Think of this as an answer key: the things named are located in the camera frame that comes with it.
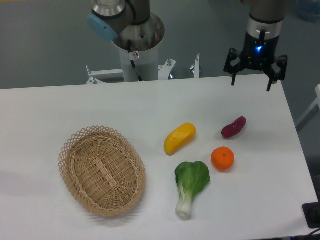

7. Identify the white frame at right edge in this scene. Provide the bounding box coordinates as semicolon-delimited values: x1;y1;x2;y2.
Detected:
295;84;320;133

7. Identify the green bok choy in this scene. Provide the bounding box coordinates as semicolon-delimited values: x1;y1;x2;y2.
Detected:
174;161;211;219

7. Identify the woven wicker basket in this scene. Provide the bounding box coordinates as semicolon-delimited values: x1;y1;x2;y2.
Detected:
58;126;147;217

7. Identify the black device at table edge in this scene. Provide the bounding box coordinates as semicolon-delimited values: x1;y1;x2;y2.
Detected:
302;202;320;229

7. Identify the white metal mounting frame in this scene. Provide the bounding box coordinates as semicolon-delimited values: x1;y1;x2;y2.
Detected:
86;53;202;85

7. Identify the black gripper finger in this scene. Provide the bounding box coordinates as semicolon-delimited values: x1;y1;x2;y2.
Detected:
265;54;288;92
223;48;244;86

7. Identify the orange tangerine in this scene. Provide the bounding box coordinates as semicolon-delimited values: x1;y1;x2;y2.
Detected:
211;146;235;172

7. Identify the purple sweet potato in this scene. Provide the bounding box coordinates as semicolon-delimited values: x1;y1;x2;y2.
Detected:
221;116;247;139

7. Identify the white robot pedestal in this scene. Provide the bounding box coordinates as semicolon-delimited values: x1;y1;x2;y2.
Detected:
118;47;159;82

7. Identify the yellow mango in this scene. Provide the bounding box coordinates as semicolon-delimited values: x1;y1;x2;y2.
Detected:
163;122;197;156

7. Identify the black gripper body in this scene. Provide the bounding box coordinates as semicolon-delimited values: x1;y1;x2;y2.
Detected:
237;32;279;74

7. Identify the black cable on pedestal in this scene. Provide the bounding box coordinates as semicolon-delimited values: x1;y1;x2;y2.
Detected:
126;39;144;82

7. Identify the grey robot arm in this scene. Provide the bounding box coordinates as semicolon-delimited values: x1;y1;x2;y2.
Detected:
87;0;288;85

